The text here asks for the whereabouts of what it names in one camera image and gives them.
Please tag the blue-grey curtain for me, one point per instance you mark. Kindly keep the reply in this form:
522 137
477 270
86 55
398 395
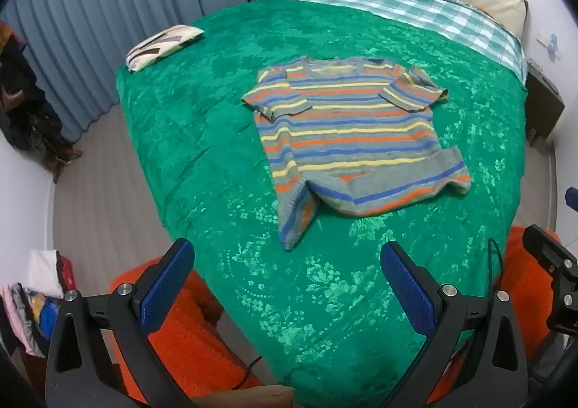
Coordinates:
76 46

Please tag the dark wooden nightstand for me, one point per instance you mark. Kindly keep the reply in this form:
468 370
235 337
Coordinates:
543 106

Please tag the orange fuzzy blanket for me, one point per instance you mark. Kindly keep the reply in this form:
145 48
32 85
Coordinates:
208 372

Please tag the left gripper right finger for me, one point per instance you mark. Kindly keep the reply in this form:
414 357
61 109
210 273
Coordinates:
494 370

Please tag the teal checked sheet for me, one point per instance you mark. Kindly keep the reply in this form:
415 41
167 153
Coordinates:
455 20

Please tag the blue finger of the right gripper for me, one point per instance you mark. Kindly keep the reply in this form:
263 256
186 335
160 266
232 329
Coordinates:
571 198

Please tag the green bedspread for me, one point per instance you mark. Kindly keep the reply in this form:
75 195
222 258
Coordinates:
322 314

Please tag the patterned small pillow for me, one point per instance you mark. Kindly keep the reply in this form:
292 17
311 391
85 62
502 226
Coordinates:
161 45

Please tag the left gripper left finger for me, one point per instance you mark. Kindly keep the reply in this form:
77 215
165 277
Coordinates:
79 368

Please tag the stack of folded clothes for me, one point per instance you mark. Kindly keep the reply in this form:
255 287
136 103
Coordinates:
29 311

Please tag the striped knit sweater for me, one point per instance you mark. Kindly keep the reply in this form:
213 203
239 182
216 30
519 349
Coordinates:
355 134

